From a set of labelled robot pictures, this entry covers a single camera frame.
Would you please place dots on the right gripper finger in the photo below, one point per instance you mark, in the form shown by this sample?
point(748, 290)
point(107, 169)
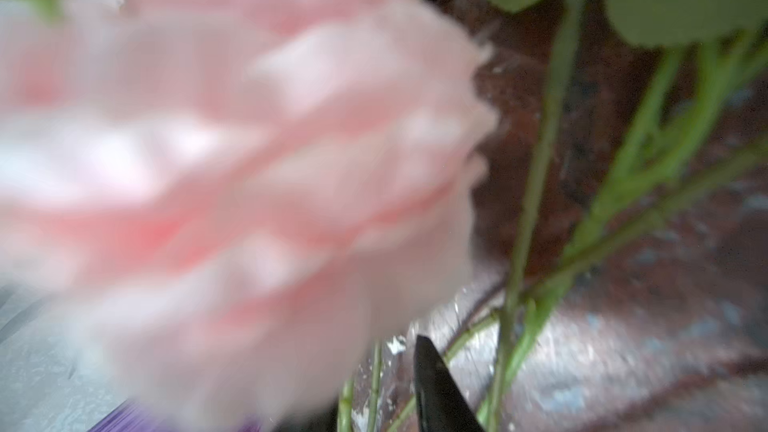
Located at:
point(440, 405)

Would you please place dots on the purple glass vase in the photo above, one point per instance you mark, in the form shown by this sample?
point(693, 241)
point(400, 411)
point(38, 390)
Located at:
point(132, 417)

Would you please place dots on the mixed artificial flower pile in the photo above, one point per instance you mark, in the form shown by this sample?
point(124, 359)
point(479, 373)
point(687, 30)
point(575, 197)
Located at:
point(622, 269)

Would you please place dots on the large pink peony stem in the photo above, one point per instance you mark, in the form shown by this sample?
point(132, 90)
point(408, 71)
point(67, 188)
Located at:
point(226, 202)

